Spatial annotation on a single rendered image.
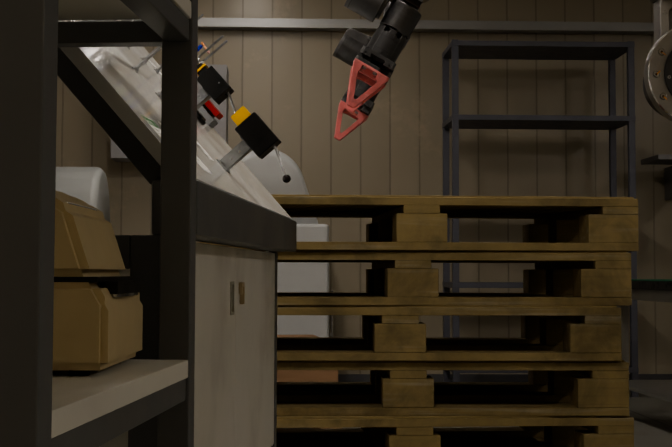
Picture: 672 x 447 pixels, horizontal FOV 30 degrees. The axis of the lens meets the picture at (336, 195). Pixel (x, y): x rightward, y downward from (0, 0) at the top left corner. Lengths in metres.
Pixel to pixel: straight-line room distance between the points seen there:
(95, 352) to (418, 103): 7.44
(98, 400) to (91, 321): 0.16
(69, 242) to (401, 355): 2.65
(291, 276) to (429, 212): 3.79
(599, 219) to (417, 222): 0.56
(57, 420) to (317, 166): 7.57
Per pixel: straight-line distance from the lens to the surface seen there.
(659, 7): 2.55
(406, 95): 8.55
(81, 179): 7.62
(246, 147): 2.06
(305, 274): 7.50
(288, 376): 5.74
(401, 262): 3.77
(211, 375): 1.85
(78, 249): 1.19
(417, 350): 3.77
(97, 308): 1.17
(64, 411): 0.94
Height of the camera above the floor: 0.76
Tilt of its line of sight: 4 degrees up
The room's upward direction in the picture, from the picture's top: straight up
